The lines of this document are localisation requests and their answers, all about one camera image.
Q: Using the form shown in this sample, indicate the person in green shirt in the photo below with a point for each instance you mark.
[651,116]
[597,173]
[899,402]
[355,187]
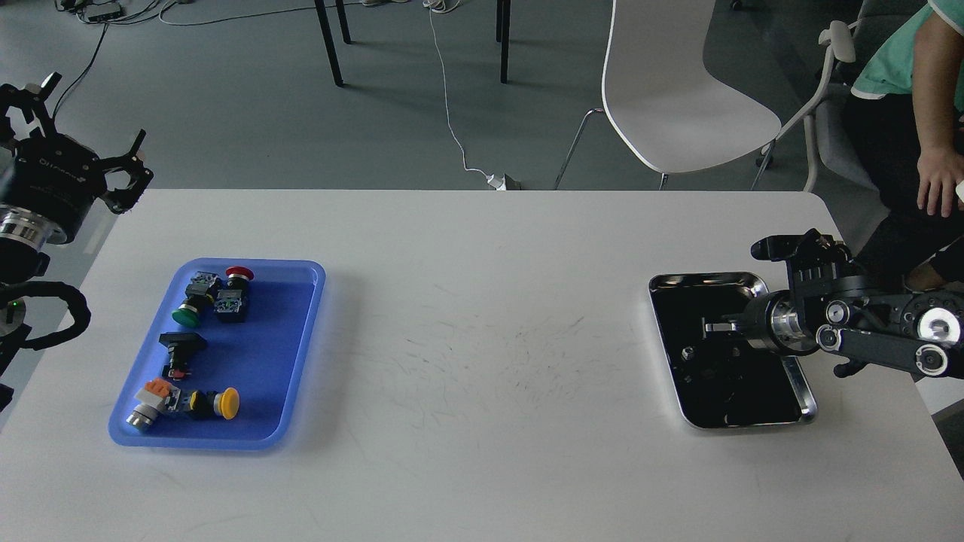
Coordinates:
[909,97]

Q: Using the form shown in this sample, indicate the person's hand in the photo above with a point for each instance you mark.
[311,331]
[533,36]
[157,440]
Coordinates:
[940,170]

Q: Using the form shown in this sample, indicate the black table legs left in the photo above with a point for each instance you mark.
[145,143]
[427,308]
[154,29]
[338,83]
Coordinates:
[321,9]

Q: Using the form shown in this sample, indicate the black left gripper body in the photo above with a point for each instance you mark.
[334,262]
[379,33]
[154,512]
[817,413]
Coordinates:
[53,177]

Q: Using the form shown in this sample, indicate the grey office chair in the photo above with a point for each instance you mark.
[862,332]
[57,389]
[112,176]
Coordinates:
[847,46]

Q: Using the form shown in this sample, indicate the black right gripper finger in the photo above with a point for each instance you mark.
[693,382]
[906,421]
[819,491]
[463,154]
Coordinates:
[722,327]

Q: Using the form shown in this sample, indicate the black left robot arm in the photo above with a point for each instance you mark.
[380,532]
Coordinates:
[24,235]

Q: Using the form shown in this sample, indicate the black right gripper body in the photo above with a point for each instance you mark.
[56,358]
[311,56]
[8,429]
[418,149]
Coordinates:
[772,323]

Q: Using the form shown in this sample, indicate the black table legs right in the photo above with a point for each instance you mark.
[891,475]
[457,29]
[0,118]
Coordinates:
[503,28]

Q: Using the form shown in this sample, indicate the white plastic chair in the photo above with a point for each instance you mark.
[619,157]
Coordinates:
[661,100]

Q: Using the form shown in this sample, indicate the black table legs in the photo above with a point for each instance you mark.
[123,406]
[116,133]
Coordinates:
[321,9]
[503,28]

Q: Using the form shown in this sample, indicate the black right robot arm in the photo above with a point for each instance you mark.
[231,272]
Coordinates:
[831,305]

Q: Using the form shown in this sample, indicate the green push button switch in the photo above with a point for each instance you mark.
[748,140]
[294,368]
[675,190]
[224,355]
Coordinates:
[199,295]

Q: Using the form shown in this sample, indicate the red push button switch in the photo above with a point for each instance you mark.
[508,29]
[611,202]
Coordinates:
[232,304]

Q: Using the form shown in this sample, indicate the black square push button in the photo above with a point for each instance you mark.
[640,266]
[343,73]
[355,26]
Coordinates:
[180,347]

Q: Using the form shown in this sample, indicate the silver orange selector switch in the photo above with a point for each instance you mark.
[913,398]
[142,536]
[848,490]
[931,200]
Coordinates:
[158,397]

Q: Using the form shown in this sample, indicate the blue plastic tray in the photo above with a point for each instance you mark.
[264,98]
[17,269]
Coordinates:
[262,357]

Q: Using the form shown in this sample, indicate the shiny metal tray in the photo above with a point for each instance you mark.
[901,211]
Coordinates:
[721,382]

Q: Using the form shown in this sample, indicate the yellow push button switch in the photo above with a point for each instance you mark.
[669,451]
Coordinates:
[202,405]

